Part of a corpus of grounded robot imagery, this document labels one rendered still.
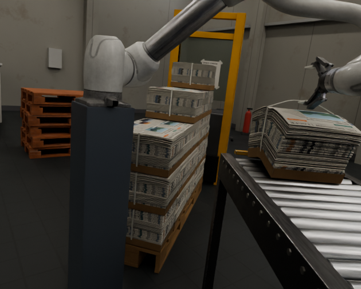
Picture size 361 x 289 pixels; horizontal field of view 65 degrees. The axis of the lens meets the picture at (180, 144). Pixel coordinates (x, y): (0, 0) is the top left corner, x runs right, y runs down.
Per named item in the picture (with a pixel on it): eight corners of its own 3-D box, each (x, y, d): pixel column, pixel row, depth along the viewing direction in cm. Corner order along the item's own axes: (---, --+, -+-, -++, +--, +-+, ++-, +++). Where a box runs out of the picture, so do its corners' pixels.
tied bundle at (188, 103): (144, 117, 214) (146, 86, 209) (157, 114, 242) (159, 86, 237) (193, 124, 206) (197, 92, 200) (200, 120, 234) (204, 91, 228)
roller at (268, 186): (256, 193, 101) (251, 198, 105) (380, 202, 105) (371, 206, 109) (255, 180, 103) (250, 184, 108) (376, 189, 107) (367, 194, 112)
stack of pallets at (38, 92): (95, 140, 475) (97, 91, 457) (114, 152, 417) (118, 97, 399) (18, 144, 407) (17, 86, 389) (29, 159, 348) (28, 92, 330)
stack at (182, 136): (100, 258, 178) (106, 127, 159) (159, 192, 289) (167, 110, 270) (159, 274, 169) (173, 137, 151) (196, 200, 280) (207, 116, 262)
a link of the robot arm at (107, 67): (74, 88, 114) (75, 30, 109) (102, 88, 130) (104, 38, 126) (108, 93, 108) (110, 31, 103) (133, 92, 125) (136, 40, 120)
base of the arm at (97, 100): (91, 108, 104) (92, 92, 103) (74, 100, 121) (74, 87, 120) (136, 109, 115) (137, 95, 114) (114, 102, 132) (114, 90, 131)
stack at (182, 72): (159, 193, 288) (171, 61, 259) (167, 183, 316) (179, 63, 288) (196, 200, 279) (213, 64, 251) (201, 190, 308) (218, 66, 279)
